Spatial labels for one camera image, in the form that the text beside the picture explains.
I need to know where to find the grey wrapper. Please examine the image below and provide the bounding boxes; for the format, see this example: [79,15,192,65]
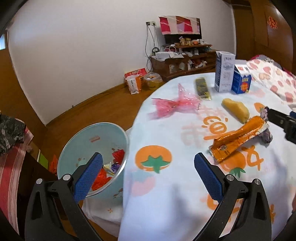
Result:
[259,106,273,144]

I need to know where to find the red plastic bag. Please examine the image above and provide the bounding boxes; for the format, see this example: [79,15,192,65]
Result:
[91,149,125,191]

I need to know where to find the red orange snack wrapper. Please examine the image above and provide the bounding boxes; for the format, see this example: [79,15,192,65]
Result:
[209,116,269,162]

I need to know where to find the yellow sponge piece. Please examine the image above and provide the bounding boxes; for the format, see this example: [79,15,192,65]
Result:
[222,98,250,123]

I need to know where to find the purple wrapper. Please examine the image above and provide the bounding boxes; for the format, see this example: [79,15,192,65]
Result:
[111,162,121,174]

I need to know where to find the light blue trash bin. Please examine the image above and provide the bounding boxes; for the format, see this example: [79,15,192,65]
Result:
[57,122,129,202]

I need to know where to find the heart-pattern quilt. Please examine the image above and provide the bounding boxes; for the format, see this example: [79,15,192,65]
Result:
[246,55,295,111]

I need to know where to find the white fruit-print bedsheet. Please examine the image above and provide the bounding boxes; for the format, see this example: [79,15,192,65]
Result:
[82,76,295,240]

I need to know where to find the blue white small carton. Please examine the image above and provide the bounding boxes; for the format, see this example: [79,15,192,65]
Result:
[231,64,252,94]

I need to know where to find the red striped cloth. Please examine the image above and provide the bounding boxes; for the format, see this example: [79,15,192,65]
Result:
[0,128,34,233]

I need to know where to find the black plastic bag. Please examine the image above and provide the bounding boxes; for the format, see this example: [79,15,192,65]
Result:
[0,114,26,155]

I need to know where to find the tall white milk carton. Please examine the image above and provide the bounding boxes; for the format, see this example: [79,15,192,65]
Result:
[214,51,235,92]

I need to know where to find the dark green snack packet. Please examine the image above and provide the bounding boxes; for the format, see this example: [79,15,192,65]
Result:
[195,77,211,100]

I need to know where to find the pink cellophane wrapper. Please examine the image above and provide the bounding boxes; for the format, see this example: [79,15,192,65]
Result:
[148,83,202,120]

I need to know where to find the wooden wardrobe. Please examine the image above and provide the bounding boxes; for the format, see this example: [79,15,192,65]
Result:
[225,1,295,74]

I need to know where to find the wooden door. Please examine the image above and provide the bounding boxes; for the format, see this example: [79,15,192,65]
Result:
[0,34,47,149]

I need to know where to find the clear bag with yellow contents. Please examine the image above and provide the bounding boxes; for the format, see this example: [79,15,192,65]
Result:
[144,72,163,90]

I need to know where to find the orange white paper bag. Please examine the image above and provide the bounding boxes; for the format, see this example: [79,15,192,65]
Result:
[125,75,142,94]

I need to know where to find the wooden tv cabinet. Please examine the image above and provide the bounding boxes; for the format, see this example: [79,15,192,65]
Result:
[150,34,216,81]

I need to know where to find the red cardboard box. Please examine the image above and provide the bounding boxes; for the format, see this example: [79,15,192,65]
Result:
[124,68,147,78]

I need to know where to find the red pink patchwork cloth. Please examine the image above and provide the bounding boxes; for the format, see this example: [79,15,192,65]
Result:
[159,16,201,35]

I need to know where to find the hanging cables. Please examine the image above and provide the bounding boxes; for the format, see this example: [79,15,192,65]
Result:
[144,24,161,73]

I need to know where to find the wall power outlet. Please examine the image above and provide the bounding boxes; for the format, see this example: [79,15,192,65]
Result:
[146,21,156,26]

